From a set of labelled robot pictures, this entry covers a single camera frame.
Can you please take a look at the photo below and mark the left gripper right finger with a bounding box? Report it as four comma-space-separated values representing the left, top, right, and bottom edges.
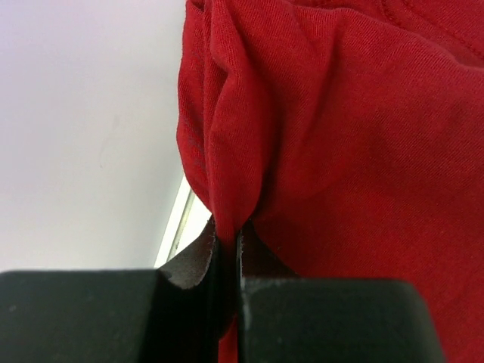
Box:
237, 224, 445, 362

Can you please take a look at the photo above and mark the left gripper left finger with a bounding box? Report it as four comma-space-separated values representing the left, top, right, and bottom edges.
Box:
1, 221, 219, 362

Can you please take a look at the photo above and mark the red t-shirt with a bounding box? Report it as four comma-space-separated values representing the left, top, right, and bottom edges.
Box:
177, 1, 483, 362

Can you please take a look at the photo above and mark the aluminium table rail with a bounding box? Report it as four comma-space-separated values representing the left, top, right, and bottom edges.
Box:
154, 175, 195, 268

